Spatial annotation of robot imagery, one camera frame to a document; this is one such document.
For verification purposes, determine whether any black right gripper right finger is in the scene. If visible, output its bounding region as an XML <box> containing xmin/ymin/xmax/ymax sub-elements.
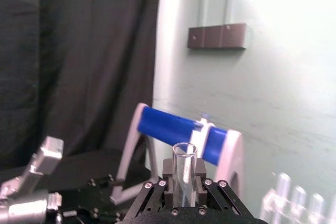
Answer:
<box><xmin>195</xmin><ymin>159</ymin><xmax>254</xmax><ymax>217</ymax></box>

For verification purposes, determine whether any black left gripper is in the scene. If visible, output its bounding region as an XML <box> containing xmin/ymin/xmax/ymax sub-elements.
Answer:
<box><xmin>48</xmin><ymin>173</ymin><xmax>127</xmax><ymax>224</ymax></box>

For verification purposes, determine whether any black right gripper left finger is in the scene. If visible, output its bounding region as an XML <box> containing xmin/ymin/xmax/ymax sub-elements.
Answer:
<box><xmin>122</xmin><ymin>157</ymin><xmax>175</xmax><ymax>221</ymax></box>

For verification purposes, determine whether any clear glass test tube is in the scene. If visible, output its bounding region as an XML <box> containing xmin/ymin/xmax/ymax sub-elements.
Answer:
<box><xmin>172</xmin><ymin>142</ymin><xmax>198</xmax><ymax>208</ymax></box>
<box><xmin>277</xmin><ymin>172</ymin><xmax>292</xmax><ymax>209</ymax></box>
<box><xmin>309</xmin><ymin>193</ymin><xmax>326</xmax><ymax>224</ymax></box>
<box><xmin>292</xmin><ymin>185</ymin><xmax>307</xmax><ymax>217</ymax></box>

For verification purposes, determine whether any blue and white tube rack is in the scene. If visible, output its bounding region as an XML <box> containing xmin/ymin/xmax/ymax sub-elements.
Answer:
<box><xmin>109</xmin><ymin>102</ymin><xmax>245</xmax><ymax>205</ymax></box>

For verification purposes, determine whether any clear plastic tube rack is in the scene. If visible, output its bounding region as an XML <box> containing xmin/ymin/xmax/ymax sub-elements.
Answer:
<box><xmin>259</xmin><ymin>188</ymin><xmax>336</xmax><ymax>224</ymax></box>

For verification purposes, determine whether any black curtain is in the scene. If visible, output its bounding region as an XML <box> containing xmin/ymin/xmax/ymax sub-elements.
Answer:
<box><xmin>0</xmin><ymin>0</ymin><xmax>165</xmax><ymax>174</ymax></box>

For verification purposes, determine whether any brown block on wall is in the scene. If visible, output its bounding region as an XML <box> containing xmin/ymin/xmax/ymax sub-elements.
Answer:
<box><xmin>187</xmin><ymin>22</ymin><xmax>250</xmax><ymax>50</ymax></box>

